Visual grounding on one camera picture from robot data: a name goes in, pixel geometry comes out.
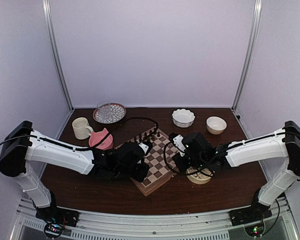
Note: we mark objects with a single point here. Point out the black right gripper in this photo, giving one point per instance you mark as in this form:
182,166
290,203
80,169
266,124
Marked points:
182,167

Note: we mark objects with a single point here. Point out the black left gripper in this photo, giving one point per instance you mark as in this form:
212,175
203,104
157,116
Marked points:
140,177

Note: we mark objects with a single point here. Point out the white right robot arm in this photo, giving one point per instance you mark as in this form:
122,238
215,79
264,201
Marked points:
282,143

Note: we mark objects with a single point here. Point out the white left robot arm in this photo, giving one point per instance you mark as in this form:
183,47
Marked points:
25,145

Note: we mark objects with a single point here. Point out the wooden chess board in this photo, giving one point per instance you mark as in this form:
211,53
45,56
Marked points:
159,173

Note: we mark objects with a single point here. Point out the cream cat ear bowl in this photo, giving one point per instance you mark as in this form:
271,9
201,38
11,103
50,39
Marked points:
199,178

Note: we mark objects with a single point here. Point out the plain white round bowl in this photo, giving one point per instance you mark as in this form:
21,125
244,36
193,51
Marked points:
215,125

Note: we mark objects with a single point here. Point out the white scalloped bowl black rim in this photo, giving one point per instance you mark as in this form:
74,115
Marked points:
183,118

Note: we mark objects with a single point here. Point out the pink cat ear bowl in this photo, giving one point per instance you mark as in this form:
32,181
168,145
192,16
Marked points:
96,137

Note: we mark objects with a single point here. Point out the patterned ceramic plate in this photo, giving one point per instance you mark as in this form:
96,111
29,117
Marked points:
118,113

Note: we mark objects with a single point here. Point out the clear drinking glass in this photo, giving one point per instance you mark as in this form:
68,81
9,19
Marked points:
104,109

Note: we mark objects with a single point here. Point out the white ribbed mug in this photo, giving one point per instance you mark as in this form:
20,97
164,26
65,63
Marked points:
81,128

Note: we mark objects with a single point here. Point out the aluminium front rail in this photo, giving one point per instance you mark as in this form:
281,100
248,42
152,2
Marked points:
214,225

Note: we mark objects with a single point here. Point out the aluminium frame post right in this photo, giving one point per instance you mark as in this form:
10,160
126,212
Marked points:
253,35

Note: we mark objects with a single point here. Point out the aluminium frame post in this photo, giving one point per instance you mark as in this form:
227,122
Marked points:
55,53
253,35

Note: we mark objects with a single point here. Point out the aluminium frame post left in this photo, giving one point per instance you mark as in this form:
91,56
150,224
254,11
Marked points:
55,53

